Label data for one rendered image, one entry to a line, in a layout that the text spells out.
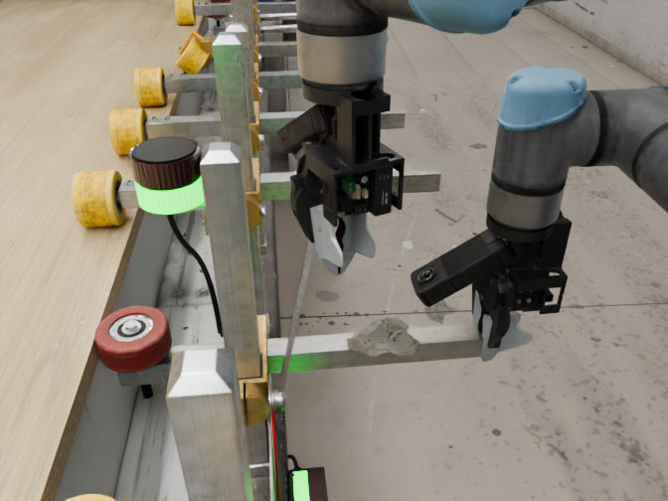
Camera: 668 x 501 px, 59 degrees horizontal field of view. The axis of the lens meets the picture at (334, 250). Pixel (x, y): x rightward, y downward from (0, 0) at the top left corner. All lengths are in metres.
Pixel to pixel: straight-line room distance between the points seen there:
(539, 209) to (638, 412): 1.42
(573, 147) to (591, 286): 1.84
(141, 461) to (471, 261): 0.56
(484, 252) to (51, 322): 0.50
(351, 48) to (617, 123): 0.27
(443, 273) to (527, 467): 1.13
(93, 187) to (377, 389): 1.20
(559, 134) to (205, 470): 0.42
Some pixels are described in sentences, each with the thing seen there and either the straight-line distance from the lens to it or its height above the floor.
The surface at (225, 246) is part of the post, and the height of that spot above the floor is 1.04.
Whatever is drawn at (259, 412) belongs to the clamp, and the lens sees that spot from 0.67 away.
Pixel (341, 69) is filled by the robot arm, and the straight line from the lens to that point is 0.49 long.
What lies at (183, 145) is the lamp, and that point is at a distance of 0.54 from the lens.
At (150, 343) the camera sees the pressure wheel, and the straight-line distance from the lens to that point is 0.68.
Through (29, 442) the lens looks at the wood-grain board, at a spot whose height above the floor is 0.90.
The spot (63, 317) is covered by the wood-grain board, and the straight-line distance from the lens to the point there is 0.76.
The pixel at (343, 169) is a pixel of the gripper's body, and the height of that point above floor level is 1.13.
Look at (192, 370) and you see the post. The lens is 0.33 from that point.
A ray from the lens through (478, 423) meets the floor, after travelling 1.81.
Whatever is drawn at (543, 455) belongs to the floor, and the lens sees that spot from 1.78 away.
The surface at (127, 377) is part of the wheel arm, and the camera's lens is 0.74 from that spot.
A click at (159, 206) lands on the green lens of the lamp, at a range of 0.53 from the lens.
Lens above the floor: 1.35
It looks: 34 degrees down
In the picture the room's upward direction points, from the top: straight up
